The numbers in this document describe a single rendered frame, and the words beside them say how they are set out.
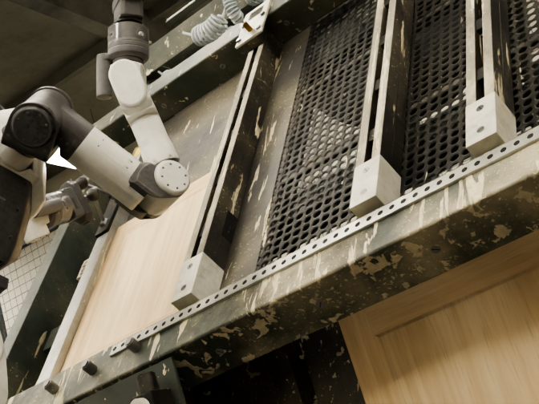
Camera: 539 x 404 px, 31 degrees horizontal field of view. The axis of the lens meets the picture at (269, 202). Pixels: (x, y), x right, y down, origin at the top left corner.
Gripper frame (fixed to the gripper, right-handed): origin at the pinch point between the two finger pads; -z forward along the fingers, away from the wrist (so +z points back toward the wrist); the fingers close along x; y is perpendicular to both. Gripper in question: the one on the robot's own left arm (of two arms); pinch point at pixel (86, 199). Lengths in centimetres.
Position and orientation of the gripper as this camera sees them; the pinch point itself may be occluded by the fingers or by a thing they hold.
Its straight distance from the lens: 272.5
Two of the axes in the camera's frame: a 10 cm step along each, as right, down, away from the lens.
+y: 7.5, -4.2, -5.1
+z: -4.7, 1.9, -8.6
